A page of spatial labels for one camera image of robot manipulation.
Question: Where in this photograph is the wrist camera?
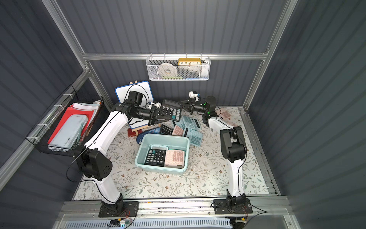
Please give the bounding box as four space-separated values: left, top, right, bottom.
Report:
124 91 144 106
189 91 200 103

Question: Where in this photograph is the white tape roll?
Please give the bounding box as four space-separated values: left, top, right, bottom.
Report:
158 63 178 78

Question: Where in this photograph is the teal calculator far back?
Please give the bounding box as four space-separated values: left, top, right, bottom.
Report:
176 116 201 130

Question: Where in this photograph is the pink calculator back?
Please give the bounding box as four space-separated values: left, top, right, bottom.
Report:
219 111 232 120

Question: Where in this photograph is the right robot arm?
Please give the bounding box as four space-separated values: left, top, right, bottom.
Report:
179 95 253 214

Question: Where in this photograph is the blue framed whiteboard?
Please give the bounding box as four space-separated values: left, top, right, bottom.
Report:
115 81 155 129

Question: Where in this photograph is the black calculator left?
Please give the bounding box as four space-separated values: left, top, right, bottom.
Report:
159 125 173 135

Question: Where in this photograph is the red folder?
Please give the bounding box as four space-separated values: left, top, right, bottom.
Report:
47 103 98 148

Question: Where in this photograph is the yellow clock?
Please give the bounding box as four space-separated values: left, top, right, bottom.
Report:
178 57 202 66

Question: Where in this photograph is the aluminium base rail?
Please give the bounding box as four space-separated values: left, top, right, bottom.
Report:
57 196 294 220

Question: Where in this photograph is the small pink calculator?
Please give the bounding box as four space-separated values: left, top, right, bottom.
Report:
172 126 184 136

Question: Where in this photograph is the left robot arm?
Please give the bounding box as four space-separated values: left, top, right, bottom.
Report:
75 103 169 218

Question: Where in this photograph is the grey document case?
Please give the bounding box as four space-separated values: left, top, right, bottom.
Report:
48 114 88 152

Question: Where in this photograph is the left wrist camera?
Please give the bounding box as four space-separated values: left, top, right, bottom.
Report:
124 91 144 106

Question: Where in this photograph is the blue dinosaur pencil case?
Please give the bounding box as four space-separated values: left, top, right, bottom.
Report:
136 127 162 145

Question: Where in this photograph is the black wire wall basket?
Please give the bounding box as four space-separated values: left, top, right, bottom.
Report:
26 86 104 156

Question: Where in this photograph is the white mesh wall basket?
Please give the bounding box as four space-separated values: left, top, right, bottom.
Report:
146 56 211 81

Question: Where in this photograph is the black calculator front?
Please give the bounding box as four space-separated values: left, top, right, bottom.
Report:
144 149 166 167

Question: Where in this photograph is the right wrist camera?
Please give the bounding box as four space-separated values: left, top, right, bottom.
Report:
189 91 200 103

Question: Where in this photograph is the mint green storage box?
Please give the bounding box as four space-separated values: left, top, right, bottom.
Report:
135 134 190 175

